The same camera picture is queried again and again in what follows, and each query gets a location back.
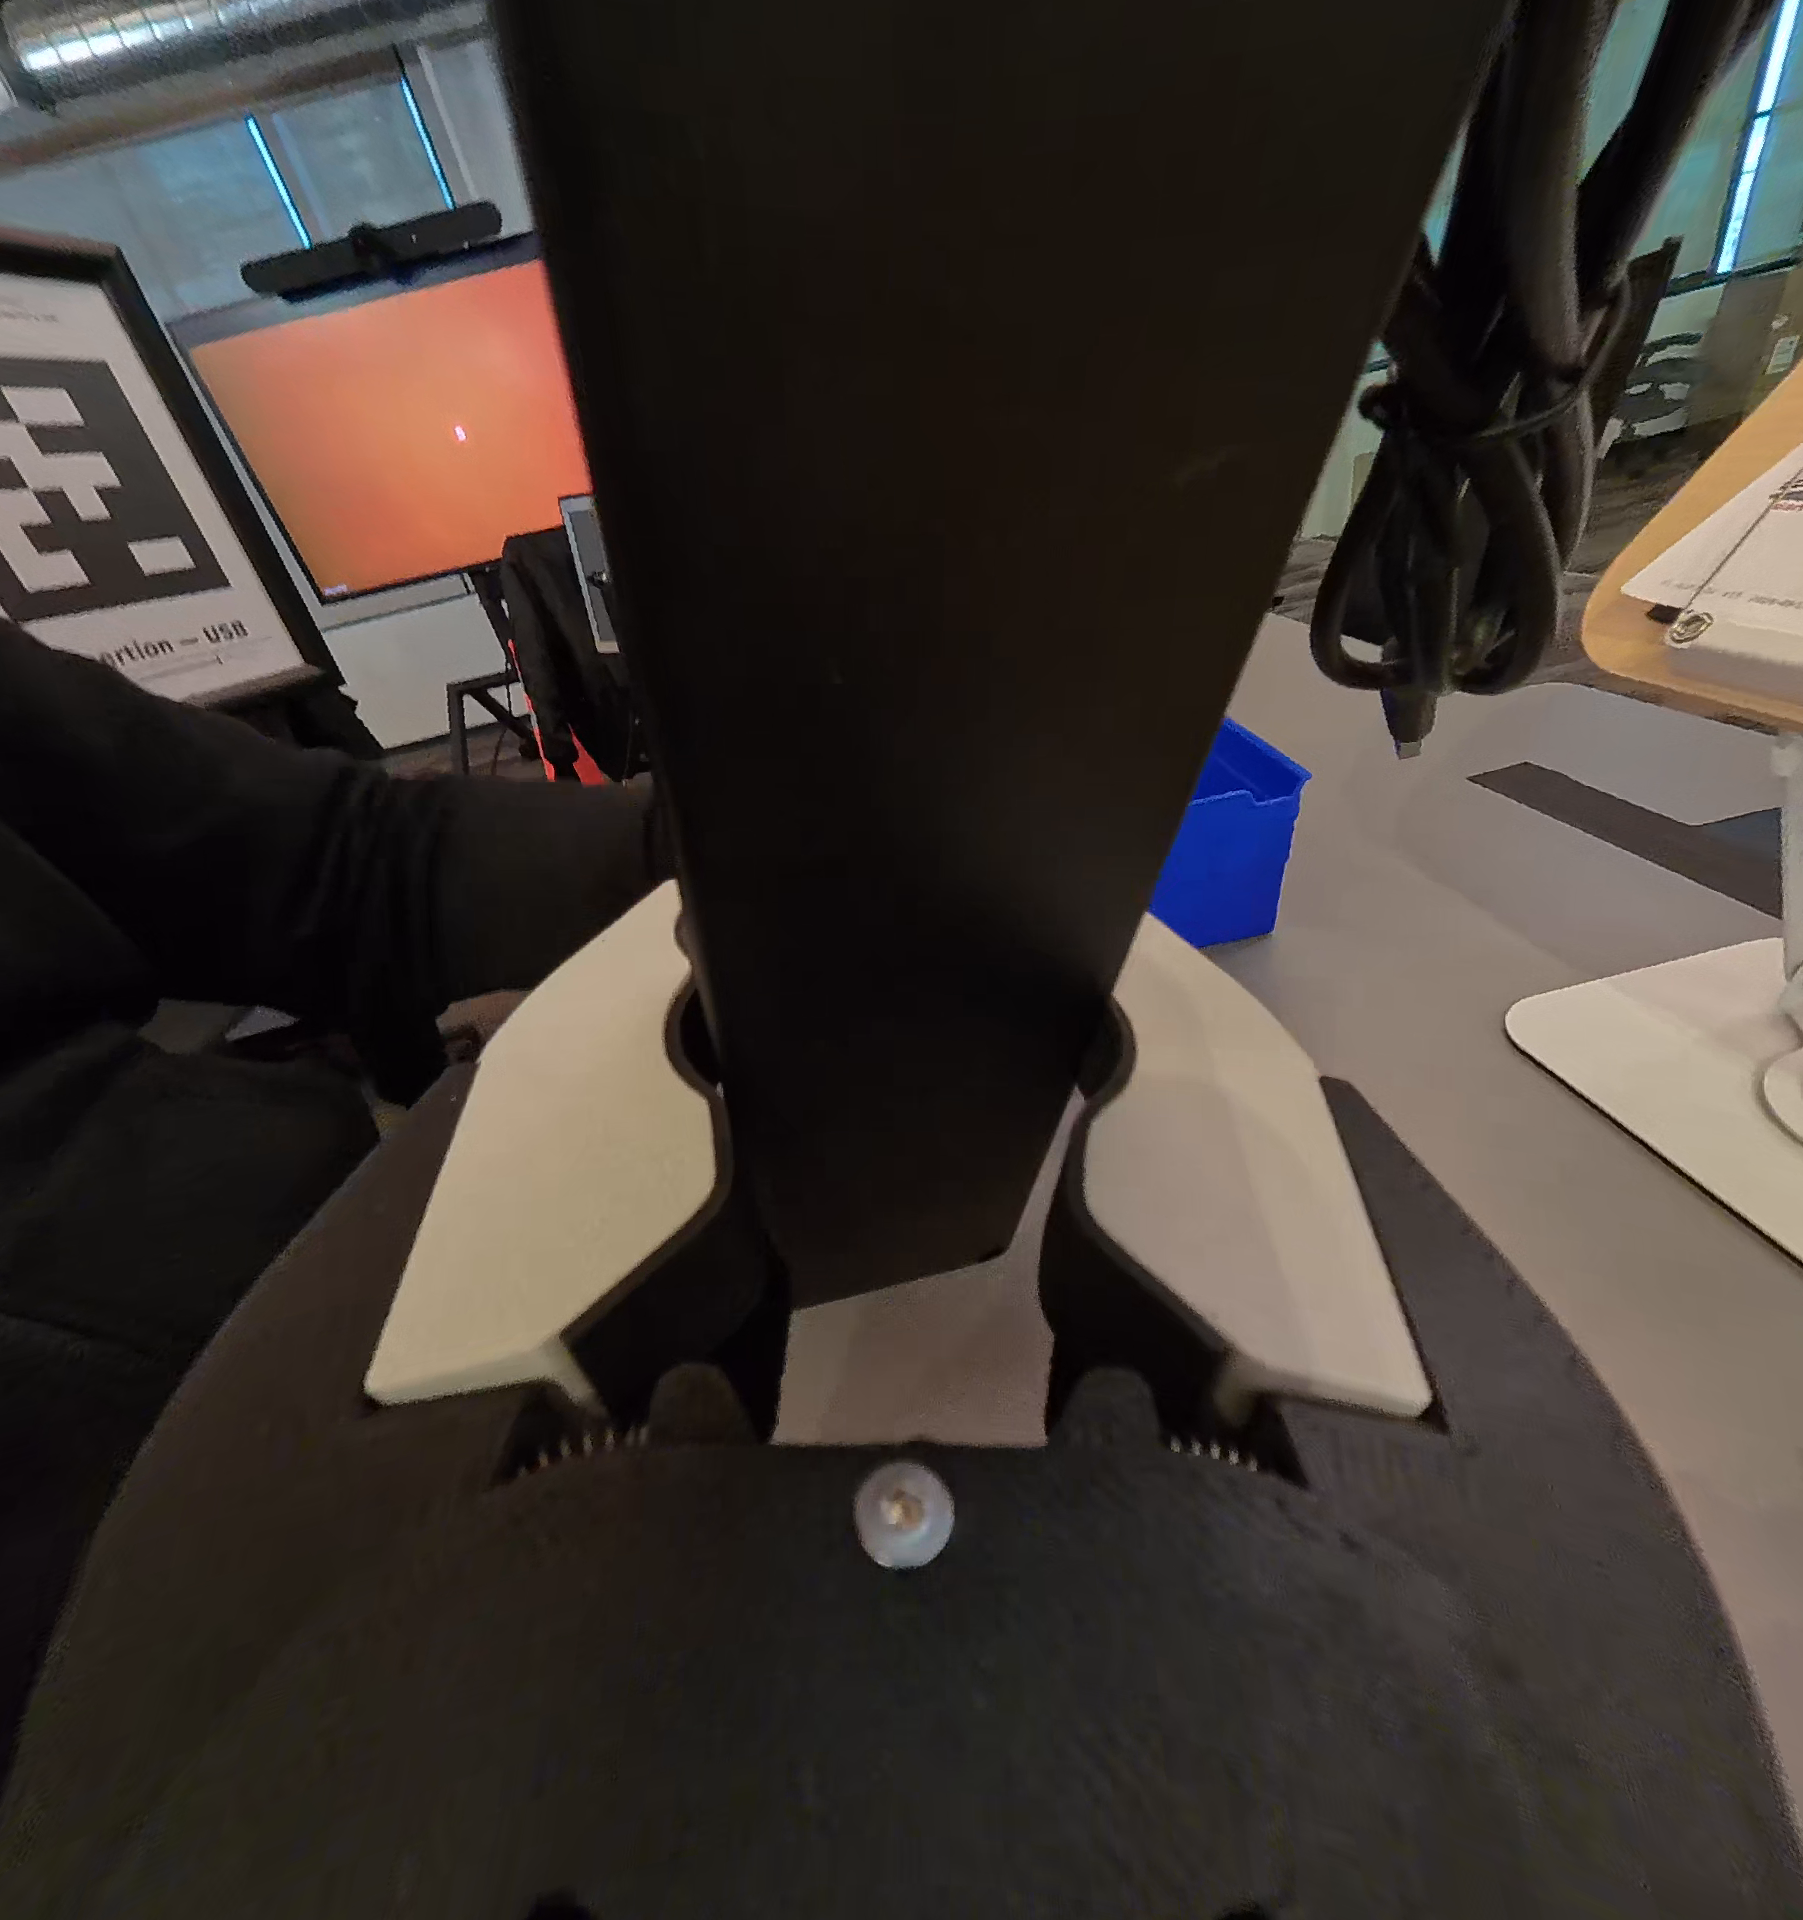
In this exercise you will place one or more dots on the framed tag sign board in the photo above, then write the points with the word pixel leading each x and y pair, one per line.
pixel 60 481

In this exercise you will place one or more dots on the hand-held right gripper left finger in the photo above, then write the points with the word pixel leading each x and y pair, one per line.
pixel 572 1170

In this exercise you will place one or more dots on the orange screen monitor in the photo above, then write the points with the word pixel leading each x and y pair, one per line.
pixel 390 435

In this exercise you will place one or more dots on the white metal stand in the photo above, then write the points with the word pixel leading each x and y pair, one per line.
pixel 1666 1050

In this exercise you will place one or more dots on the black panel device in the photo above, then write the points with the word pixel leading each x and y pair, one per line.
pixel 959 601

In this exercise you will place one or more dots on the person's left forearm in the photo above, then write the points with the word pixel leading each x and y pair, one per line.
pixel 241 839

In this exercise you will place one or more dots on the black camera bar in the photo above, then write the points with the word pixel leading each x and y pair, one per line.
pixel 376 248

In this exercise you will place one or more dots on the blue plastic bin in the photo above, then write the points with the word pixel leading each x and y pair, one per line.
pixel 1230 839

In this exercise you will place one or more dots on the silver ceiling duct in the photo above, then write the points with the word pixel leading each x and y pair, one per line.
pixel 241 38

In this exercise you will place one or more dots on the wooden board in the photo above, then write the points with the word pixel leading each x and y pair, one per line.
pixel 1634 630

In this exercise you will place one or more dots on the person's black clothed torso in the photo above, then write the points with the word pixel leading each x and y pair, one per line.
pixel 91 1350

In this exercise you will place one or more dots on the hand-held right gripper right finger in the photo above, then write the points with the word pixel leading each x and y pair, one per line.
pixel 1246 1184

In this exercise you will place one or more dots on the black backpack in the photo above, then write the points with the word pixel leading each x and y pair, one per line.
pixel 557 675

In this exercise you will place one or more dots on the white printed paper sheet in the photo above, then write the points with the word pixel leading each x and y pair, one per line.
pixel 1770 524

